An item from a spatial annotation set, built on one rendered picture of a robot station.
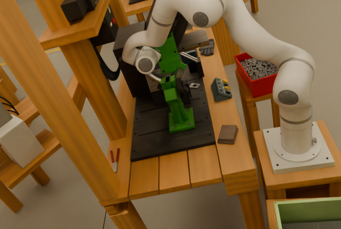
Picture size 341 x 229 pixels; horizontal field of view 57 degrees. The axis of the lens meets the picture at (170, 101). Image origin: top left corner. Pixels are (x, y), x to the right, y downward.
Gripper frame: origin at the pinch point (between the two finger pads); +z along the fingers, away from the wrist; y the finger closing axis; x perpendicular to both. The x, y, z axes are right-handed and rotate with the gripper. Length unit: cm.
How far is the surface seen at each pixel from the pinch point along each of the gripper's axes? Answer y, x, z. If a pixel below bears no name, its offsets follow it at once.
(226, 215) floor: -99, 73, 16
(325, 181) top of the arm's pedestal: -82, -2, -56
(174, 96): -18.9, 6.9, -27.0
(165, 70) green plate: -11.7, 5.3, 3.3
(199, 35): -19.8, -18.4, 21.9
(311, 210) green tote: -73, 4, -73
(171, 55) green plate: -10.1, -3.3, 2.7
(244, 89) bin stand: -59, -6, 16
